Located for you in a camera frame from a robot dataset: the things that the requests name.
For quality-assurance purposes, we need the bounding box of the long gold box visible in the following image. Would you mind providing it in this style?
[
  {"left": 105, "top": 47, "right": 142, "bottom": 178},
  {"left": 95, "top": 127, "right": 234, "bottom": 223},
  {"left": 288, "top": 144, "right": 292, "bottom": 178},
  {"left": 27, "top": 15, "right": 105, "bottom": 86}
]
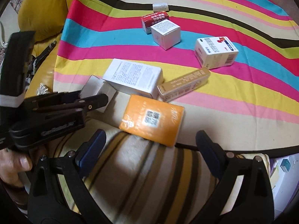
[{"left": 157, "top": 66, "right": 211, "bottom": 102}]

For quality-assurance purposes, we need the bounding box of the white box printed text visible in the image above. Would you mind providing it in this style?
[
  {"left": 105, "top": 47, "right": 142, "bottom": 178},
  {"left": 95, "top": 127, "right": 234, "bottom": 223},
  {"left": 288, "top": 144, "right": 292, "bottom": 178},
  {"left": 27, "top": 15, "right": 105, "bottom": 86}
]
[{"left": 102, "top": 58, "right": 163, "bottom": 99}]

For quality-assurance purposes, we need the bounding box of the white cube box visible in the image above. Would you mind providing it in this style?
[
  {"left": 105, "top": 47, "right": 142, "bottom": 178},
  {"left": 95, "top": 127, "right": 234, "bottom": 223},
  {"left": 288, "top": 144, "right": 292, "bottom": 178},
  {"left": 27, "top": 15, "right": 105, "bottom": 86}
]
[{"left": 150, "top": 19, "right": 181, "bottom": 50}]

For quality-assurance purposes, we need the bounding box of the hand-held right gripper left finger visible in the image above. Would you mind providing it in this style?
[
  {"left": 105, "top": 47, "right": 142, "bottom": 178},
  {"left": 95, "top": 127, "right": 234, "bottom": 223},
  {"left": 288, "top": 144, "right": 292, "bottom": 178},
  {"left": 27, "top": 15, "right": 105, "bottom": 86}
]
[{"left": 28, "top": 129, "right": 106, "bottom": 224}]

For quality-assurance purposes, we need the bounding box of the black strap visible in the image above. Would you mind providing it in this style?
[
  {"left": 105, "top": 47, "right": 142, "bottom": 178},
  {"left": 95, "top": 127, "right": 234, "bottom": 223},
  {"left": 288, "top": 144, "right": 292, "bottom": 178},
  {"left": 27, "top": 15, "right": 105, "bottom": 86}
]
[{"left": 31, "top": 40, "right": 58, "bottom": 62}]

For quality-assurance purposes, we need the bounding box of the purple white cardboard box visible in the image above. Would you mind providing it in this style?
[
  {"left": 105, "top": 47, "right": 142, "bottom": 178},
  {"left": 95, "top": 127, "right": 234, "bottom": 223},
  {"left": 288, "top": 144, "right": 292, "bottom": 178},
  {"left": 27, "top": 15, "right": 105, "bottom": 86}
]
[{"left": 269, "top": 154, "right": 299, "bottom": 213}]

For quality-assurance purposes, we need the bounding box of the white medicine box blue label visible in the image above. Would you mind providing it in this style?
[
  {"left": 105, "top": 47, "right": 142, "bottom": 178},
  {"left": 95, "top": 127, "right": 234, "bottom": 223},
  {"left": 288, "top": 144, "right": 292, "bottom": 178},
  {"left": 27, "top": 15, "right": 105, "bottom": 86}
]
[{"left": 195, "top": 37, "right": 239, "bottom": 70}]

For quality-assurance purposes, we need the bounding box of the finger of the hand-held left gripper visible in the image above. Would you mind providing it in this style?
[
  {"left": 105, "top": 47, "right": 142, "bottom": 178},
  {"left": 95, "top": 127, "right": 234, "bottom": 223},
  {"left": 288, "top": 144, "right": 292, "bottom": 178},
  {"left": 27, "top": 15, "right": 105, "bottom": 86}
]
[
  {"left": 24, "top": 91, "right": 81, "bottom": 109},
  {"left": 35, "top": 93, "right": 109, "bottom": 119}
]

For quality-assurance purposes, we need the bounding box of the red white box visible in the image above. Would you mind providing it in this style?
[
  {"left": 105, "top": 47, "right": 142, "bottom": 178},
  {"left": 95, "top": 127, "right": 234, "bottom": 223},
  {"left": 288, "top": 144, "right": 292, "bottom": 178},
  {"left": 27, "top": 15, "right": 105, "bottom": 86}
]
[{"left": 141, "top": 11, "right": 170, "bottom": 34}]

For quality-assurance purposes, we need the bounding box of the yellow leather sofa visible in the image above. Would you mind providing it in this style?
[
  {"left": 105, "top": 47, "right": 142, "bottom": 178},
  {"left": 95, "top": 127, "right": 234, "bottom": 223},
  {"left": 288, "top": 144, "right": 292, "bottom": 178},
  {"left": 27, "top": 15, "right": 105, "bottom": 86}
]
[{"left": 17, "top": 0, "right": 84, "bottom": 98}]

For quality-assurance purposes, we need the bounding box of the person's left hand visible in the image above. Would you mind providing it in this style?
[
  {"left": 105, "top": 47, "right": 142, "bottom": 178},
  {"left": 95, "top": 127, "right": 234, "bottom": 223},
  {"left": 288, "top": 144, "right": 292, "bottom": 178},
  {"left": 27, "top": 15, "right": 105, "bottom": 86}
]
[{"left": 0, "top": 145, "right": 33, "bottom": 188}]

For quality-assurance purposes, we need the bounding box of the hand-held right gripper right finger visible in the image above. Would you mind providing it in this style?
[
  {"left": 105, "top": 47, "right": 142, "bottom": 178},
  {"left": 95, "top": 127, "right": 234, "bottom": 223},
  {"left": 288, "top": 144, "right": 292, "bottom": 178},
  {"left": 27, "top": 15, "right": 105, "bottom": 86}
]
[{"left": 192, "top": 130, "right": 275, "bottom": 224}]

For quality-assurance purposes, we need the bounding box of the colourful striped cloth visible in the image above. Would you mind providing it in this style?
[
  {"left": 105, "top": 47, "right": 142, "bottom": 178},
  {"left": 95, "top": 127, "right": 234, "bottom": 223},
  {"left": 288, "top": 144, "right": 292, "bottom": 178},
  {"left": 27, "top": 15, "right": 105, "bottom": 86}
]
[{"left": 53, "top": 0, "right": 299, "bottom": 155}]

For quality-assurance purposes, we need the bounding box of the orange box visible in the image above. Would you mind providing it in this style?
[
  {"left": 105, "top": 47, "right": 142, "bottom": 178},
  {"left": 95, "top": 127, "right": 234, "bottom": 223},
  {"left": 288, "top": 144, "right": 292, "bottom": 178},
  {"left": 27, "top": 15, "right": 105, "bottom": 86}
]
[{"left": 119, "top": 94, "right": 185, "bottom": 148}]

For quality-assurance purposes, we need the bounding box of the small silver packet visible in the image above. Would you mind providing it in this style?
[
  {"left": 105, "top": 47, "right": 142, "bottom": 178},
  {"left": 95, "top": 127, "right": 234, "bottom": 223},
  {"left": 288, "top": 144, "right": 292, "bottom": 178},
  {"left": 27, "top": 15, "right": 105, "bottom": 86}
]
[{"left": 152, "top": 3, "right": 169, "bottom": 12}]

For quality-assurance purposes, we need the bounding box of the person's left forearm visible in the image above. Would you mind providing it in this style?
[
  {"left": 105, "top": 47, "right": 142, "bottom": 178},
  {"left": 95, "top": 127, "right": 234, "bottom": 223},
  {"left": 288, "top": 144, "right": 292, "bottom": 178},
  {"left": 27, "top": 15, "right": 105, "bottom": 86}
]
[{"left": 0, "top": 182, "right": 31, "bottom": 215}]

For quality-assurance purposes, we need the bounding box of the green beige striped cushion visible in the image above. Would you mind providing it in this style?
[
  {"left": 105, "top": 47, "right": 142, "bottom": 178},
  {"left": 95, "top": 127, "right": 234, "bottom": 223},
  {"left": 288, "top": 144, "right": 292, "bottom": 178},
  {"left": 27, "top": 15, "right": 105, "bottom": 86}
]
[{"left": 49, "top": 119, "right": 274, "bottom": 224}]

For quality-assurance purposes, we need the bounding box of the silver ornament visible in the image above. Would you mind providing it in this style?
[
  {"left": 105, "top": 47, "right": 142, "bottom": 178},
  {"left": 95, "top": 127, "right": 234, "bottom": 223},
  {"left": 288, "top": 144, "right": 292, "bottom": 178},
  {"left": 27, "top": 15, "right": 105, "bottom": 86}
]
[{"left": 35, "top": 83, "right": 50, "bottom": 96}]

